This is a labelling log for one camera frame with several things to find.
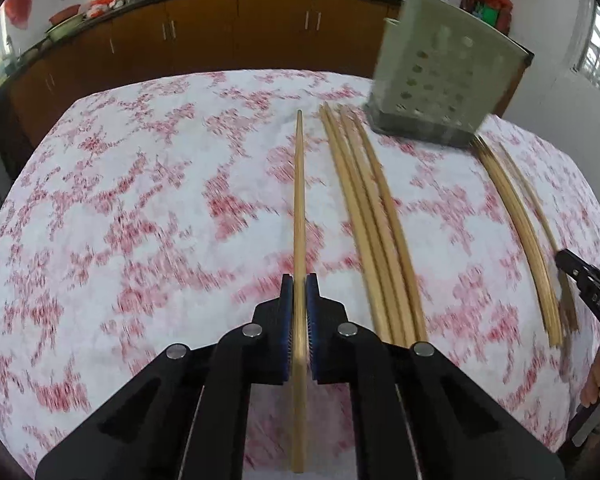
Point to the stacked bowls on counter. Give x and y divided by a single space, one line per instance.
64 22

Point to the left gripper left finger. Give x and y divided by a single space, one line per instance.
184 415

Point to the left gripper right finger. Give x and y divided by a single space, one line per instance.
416 415

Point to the brown lower kitchen cabinets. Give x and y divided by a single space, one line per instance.
177 37

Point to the green perforated utensil holder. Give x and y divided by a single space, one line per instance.
439 72

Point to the red plastic bag on wall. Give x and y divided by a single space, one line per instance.
18 12

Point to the red bags on counter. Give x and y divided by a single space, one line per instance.
497 13

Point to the floral red white tablecloth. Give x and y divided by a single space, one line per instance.
161 212

